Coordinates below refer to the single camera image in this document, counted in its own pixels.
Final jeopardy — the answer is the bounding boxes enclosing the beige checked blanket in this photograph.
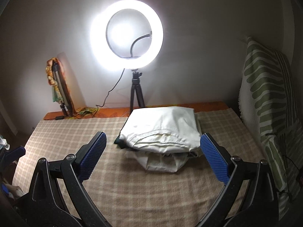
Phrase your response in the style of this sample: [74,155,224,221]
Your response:
[13,107,263,226]

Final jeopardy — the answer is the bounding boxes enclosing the green striped pillow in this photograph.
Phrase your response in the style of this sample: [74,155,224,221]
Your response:
[239,37,302,218]

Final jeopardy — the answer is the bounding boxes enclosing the orange bed sheet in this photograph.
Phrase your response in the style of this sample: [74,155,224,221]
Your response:
[43,100,228,120]

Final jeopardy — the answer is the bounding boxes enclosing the folded white clothes pile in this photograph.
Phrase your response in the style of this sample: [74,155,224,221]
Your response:
[125,151,189,173]

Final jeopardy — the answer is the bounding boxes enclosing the colourful patterned scarf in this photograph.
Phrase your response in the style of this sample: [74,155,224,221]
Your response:
[45,58,98,119]

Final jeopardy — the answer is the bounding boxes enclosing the black ring light tripod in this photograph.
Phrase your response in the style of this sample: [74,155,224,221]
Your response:
[129,69,145,114]

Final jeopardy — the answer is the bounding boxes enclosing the white ring light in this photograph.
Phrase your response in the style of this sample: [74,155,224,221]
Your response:
[89,0,164,71]

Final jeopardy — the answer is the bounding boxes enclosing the folded silver tripod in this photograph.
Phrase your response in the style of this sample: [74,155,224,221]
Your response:
[51,60,72,116]

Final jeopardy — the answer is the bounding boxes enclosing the white t-shirt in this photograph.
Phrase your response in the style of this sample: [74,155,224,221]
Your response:
[118,106,202,152]

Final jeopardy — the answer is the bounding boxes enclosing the black power cable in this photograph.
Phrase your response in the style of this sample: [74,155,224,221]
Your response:
[94,67,126,117]

